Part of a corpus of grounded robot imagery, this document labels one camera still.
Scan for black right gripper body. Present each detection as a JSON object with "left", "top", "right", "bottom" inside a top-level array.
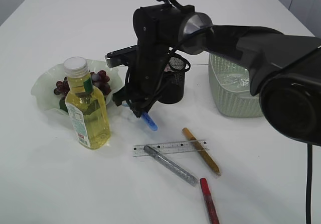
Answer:
[{"left": 122, "top": 45, "right": 171, "bottom": 108}]

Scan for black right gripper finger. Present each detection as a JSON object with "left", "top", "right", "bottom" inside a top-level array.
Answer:
[
  {"left": 112, "top": 88, "right": 130, "bottom": 107},
  {"left": 129, "top": 100, "right": 155, "bottom": 118}
]

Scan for blue scissors with cover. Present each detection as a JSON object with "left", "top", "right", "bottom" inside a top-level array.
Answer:
[{"left": 138, "top": 112, "right": 158, "bottom": 131}]

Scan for purple grape bunch with leaves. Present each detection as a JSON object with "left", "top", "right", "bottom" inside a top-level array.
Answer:
[{"left": 53, "top": 70, "right": 111, "bottom": 100}]

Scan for yellow tea drink bottle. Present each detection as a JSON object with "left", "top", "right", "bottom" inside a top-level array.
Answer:
[{"left": 64, "top": 57, "right": 111, "bottom": 150}]

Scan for clear plastic ruler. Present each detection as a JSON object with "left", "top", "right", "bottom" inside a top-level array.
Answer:
[{"left": 148, "top": 140, "right": 209, "bottom": 154}]

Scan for gold glitter pen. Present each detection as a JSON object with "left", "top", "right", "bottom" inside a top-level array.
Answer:
[{"left": 182, "top": 128, "right": 221, "bottom": 176}]

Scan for silver glitter pen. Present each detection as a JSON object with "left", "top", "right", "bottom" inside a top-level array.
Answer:
[{"left": 143, "top": 145, "right": 198, "bottom": 186}]

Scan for clear plastic sheet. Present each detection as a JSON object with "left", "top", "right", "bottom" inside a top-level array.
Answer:
[{"left": 219, "top": 73, "right": 249, "bottom": 88}]

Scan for red glitter pen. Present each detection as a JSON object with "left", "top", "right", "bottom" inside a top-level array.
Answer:
[{"left": 200, "top": 178, "right": 219, "bottom": 224}]

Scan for pink scissors with cover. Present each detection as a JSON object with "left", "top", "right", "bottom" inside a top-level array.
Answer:
[{"left": 164, "top": 64, "right": 173, "bottom": 72}]

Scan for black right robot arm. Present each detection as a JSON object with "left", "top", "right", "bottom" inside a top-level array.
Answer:
[{"left": 106, "top": 4, "right": 320, "bottom": 145}]

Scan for black mesh pen cup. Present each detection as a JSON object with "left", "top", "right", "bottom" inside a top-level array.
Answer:
[{"left": 158, "top": 53, "right": 191, "bottom": 104}]

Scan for pale green wavy plate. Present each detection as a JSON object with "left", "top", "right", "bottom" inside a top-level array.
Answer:
[{"left": 31, "top": 59, "right": 123, "bottom": 116}]

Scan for green plastic woven basket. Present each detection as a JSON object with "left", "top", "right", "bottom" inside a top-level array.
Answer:
[{"left": 208, "top": 54, "right": 263, "bottom": 118}]

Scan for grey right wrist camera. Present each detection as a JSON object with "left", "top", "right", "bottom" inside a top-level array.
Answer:
[{"left": 105, "top": 45, "right": 137, "bottom": 68}]

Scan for black cable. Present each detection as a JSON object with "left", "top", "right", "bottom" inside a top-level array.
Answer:
[{"left": 304, "top": 143, "right": 314, "bottom": 224}]

